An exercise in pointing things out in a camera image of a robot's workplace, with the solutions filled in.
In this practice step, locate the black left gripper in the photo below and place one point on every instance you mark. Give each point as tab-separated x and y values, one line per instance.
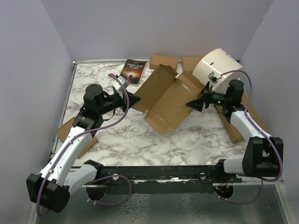
132	99

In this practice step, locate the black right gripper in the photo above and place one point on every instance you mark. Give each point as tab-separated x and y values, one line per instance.
198	104

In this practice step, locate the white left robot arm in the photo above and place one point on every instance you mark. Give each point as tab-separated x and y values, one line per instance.
54	184

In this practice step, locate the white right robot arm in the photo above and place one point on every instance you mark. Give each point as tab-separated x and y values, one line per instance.
264	154

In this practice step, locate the Three Days To See book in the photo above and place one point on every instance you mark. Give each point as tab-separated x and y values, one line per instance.
133	71

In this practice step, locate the white cylindrical drum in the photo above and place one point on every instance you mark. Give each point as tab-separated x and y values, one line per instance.
219	62

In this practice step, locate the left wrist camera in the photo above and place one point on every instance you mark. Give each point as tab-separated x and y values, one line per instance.
119	83

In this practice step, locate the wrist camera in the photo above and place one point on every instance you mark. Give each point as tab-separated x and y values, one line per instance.
119	83
214	77

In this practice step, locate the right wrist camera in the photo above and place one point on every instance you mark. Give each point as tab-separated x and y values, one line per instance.
214	77

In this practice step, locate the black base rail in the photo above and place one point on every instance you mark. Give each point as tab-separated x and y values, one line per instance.
120	180

